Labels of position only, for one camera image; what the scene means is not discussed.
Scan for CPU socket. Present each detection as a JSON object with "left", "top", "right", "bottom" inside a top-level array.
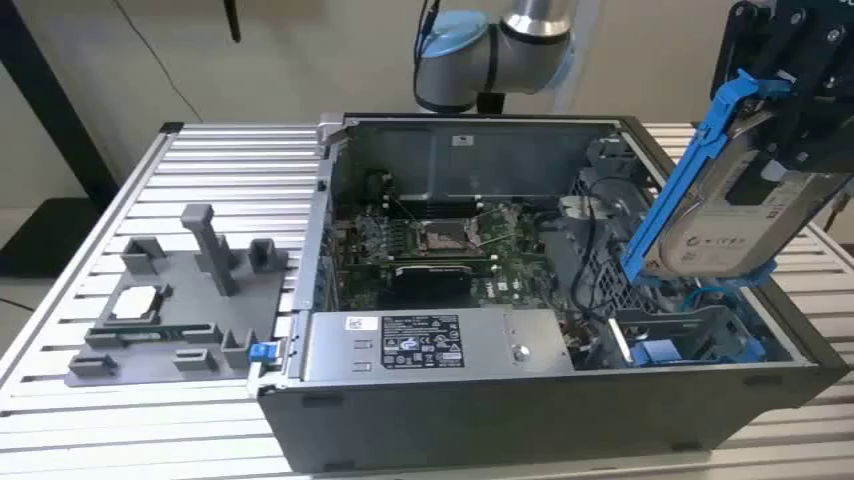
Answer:
[{"left": 417, "top": 217, "right": 483, "bottom": 256}]

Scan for long black cable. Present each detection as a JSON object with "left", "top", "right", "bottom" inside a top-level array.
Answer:
[{"left": 571, "top": 175, "right": 646, "bottom": 324}]

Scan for green RAM stick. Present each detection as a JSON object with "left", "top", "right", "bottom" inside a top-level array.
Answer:
[{"left": 118, "top": 327, "right": 216, "bottom": 345}]

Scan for green Dell motherboard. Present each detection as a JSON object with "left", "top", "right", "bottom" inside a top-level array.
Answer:
[{"left": 326, "top": 197, "right": 582, "bottom": 311}]

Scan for empty blue disk carrier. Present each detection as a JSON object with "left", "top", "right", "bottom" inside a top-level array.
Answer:
[{"left": 630, "top": 340, "right": 690, "bottom": 365}]

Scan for metal locking lever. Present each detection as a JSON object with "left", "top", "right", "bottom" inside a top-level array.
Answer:
[{"left": 383, "top": 191, "right": 430, "bottom": 228}]

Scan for silver power supply unit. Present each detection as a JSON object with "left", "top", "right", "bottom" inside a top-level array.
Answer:
[{"left": 297, "top": 307, "right": 579, "bottom": 380}]

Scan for hard disk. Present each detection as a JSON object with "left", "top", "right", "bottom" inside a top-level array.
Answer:
[{"left": 618, "top": 69, "right": 854, "bottom": 301}]

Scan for black metal stand post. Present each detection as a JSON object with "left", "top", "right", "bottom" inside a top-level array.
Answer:
[{"left": 0, "top": 0, "right": 119, "bottom": 201}]

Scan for black hanging rod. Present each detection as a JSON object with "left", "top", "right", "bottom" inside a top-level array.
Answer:
[{"left": 219, "top": 0, "right": 243, "bottom": 44}]

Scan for grey parts rack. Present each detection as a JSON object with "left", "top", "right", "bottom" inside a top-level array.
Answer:
[{"left": 63, "top": 202, "right": 294, "bottom": 389}]

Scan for black floor object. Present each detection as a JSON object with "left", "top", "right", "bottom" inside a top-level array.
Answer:
[{"left": 0, "top": 197, "right": 103, "bottom": 279}]

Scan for black RAM slot bank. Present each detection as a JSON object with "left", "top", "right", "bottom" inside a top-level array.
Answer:
[
  {"left": 394, "top": 252, "right": 499, "bottom": 267},
  {"left": 391, "top": 195, "right": 493, "bottom": 220}
]

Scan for blue disk wire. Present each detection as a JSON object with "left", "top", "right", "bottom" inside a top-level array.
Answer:
[{"left": 680, "top": 283, "right": 740, "bottom": 321}]

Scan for grey metal drive cage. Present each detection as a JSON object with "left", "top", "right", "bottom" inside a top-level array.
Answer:
[{"left": 558, "top": 164, "right": 669, "bottom": 312}]

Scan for metal disk bay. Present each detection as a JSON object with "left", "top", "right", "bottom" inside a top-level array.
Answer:
[{"left": 610, "top": 304, "right": 736, "bottom": 366}]

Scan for silver CPU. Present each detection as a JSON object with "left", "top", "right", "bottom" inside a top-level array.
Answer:
[{"left": 111, "top": 288, "right": 167, "bottom": 322}]

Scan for black yellow red wire bundle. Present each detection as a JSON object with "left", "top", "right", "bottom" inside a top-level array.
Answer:
[{"left": 563, "top": 319, "right": 606, "bottom": 356}]

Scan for black open PC case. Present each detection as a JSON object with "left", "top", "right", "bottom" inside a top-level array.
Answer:
[{"left": 246, "top": 112, "right": 853, "bottom": 474}]

